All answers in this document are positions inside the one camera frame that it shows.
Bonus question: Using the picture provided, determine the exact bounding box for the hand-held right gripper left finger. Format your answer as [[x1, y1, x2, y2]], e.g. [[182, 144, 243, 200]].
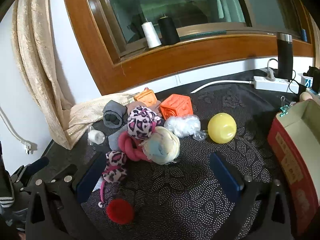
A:
[[25, 152, 108, 240]]

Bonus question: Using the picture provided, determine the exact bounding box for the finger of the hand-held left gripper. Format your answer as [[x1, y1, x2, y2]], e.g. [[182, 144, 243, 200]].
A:
[[27, 156, 50, 175]]

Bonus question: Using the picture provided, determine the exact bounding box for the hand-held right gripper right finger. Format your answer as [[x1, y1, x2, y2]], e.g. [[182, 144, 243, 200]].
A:
[[209, 151, 292, 240]]

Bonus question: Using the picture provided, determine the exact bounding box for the red cardboard box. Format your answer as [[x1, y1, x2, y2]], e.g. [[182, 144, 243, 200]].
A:
[[267, 99, 320, 238]]

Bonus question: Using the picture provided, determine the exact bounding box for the dark striped cloth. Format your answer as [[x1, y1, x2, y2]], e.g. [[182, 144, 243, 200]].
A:
[[0, 172, 14, 208]]

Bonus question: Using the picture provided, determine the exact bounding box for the leopard toy with pink tail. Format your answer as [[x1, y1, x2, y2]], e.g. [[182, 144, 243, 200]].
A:
[[99, 150, 128, 208]]

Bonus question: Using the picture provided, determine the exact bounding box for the white tape roll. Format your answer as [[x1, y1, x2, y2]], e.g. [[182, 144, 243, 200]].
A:
[[87, 126, 105, 145]]

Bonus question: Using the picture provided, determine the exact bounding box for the red pompom ball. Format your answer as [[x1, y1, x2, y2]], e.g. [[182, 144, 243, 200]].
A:
[[106, 198, 135, 225]]

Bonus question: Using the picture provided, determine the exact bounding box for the black patterned tablecloth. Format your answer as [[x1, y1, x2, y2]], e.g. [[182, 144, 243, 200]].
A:
[[45, 69, 320, 240]]

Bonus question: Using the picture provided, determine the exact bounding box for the yellow ball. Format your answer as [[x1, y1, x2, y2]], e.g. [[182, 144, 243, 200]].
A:
[[207, 113, 237, 144]]

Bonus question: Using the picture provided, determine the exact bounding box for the cream fabric ball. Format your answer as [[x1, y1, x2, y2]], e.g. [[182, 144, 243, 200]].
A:
[[140, 126, 181, 165]]

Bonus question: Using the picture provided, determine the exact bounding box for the pink leopard print cloth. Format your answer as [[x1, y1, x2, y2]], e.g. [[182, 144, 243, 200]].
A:
[[127, 106, 162, 140]]

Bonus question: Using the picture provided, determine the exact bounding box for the teal binder clip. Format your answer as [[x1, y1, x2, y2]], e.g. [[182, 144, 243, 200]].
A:
[[279, 96, 290, 117]]

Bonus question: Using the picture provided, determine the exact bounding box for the beige curtain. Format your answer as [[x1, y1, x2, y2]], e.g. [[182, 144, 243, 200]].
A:
[[11, 0, 137, 150]]

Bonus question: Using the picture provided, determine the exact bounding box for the light orange embossed cube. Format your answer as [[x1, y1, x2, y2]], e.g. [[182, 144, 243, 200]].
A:
[[133, 88, 160, 108]]

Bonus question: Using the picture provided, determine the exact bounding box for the slim white power strip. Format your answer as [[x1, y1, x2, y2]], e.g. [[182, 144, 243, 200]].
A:
[[253, 76, 300, 93]]

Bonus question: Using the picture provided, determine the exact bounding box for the beige egg-shaped object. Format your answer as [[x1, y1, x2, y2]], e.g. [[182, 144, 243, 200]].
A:
[[299, 92, 314, 103]]

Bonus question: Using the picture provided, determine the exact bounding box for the black charger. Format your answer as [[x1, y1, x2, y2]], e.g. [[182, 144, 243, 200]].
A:
[[308, 66, 320, 92]]

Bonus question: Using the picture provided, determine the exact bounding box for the black thermos bottle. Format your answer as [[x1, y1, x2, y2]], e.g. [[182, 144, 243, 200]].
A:
[[276, 32, 293, 80]]

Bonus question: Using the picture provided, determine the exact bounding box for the white thread spool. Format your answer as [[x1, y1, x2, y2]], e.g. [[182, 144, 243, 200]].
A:
[[141, 21, 162, 49]]

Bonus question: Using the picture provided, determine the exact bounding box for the black thread spool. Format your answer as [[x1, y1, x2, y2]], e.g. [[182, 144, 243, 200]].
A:
[[158, 16, 180, 45]]

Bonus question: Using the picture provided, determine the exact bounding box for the white wall plug with cable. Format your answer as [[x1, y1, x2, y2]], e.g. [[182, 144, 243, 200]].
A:
[[0, 105, 38, 154]]

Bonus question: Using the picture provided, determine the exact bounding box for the white power cable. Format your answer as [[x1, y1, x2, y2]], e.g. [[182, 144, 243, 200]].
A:
[[191, 80, 254, 93]]

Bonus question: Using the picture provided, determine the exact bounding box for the grey plug with cable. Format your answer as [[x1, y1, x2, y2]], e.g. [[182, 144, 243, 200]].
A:
[[266, 58, 278, 80]]

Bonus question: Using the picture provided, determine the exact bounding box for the wooden window frame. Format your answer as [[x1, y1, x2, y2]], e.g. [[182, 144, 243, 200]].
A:
[[61, 0, 317, 95]]

